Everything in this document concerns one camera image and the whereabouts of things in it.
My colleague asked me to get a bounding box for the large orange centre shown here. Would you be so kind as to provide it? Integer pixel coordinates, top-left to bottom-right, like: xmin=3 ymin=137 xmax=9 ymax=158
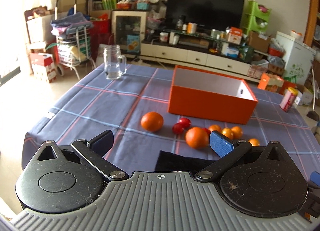
xmin=185 ymin=126 xmax=209 ymax=149

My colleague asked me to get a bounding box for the glass mason jar mug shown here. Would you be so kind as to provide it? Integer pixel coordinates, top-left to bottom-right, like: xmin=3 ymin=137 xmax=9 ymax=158
xmin=104 ymin=45 xmax=127 ymax=80

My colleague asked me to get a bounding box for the black cloth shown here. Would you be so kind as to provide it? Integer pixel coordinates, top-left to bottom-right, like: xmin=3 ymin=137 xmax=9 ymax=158
xmin=154 ymin=151 xmax=215 ymax=175

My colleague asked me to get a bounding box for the green plastic shelf rack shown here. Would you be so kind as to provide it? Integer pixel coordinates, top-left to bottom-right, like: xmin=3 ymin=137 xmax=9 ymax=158
xmin=240 ymin=0 xmax=272 ymax=35

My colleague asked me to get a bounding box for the large orange left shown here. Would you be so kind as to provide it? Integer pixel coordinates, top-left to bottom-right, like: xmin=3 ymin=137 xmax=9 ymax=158
xmin=140 ymin=111 xmax=164 ymax=132

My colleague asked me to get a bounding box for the metal shopping trolley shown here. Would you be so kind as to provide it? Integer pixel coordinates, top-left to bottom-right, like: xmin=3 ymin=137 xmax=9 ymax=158
xmin=50 ymin=0 xmax=96 ymax=79

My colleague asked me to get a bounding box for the red snack can yellow lid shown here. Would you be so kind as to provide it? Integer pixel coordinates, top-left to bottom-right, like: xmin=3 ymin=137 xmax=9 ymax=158
xmin=280 ymin=87 xmax=298 ymax=112

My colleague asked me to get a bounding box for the white mini fridge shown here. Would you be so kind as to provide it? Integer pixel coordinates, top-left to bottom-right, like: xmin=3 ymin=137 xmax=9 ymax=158
xmin=276 ymin=31 xmax=316 ymax=85

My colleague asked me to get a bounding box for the blue plaid tablecloth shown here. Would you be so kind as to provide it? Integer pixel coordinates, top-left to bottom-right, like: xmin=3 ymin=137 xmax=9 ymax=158
xmin=22 ymin=65 xmax=319 ymax=178

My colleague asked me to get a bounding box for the black flat television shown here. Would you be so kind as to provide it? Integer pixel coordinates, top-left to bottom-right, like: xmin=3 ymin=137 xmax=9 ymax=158
xmin=165 ymin=0 xmax=245 ymax=31

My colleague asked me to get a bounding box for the red cherry tomato front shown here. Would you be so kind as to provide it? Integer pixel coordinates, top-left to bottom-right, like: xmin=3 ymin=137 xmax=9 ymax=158
xmin=172 ymin=123 xmax=184 ymax=135

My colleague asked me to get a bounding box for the small tangerine middle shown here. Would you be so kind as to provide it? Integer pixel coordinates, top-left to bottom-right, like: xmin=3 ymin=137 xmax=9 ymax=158
xmin=221 ymin=128 xmax=234 ymax=140

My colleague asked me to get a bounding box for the red white cardboard box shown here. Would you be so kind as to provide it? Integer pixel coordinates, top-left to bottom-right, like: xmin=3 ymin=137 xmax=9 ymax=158
xmin=30 ymin=53 xmax=56 ymax=83

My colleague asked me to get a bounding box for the glass door small cabinet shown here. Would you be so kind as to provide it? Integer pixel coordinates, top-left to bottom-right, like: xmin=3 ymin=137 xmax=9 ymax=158
xmin=111 ymin=10 xmax=149 ymax=55

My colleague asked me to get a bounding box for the small tangerine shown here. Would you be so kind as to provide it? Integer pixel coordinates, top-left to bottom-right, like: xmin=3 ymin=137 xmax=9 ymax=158
xmin=208 ymin=124 xmax=222 ymax=132
xmin=231 ymin=126 xmax=243 ymax=139
xmin=221 ymin=128 xmax=234 ymax=140
xmin=248 ymin=138 xmax=260 ymax=146

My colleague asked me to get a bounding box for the red tomato behind orange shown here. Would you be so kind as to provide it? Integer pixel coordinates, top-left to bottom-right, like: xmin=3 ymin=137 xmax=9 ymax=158
xmin=202 ymin=128 xmax=211 ymax=136

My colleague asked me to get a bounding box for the orange gift box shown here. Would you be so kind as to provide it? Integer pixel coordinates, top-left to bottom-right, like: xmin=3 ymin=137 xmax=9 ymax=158
xmin=258 ymin=73 xmax=284 ymax=93

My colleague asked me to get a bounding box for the red cherry tomato rear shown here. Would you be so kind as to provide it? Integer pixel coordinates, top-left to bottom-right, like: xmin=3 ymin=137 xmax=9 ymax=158
xmin=178 ymin=117 xmax=191 ymax=129

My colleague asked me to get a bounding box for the red cherry tomato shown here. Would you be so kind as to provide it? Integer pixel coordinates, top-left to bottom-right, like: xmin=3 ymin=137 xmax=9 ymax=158
xmin=172 ymin=123 xmax=184 ymax=135
xmin=178 ymin=117 xmax=191 ymax=129

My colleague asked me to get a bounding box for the orange cardboard box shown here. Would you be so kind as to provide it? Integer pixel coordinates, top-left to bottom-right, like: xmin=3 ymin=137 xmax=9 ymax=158
xmin=168 ymin=65 xmax=258 ymax=124

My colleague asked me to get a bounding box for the white tv cabinet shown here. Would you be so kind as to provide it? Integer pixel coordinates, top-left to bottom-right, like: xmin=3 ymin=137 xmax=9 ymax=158
xmin=140 ymin=42 xmax=267 ymax=82

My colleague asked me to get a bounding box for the small tangerine front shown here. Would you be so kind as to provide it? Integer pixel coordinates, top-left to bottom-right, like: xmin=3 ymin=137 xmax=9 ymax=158
xmin=248 ymin=138 xmax=260 ymax=146

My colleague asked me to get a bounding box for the small tangerine rear left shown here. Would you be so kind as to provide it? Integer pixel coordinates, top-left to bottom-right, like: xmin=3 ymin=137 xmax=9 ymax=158
xmin=208 ymin=124 xmax=222 ymax=132

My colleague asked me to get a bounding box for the large orange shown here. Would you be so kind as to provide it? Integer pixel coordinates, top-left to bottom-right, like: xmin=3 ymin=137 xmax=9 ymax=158
xmin=185 ymin=126 xmax=209 ymax=149
xmin=140 ymin=111 xmax=164 ymax=132

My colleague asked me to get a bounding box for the small tangerine rear right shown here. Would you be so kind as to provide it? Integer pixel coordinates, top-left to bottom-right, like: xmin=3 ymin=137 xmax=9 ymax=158
xmin=231 ymin=126 xmax=243 ymax=139

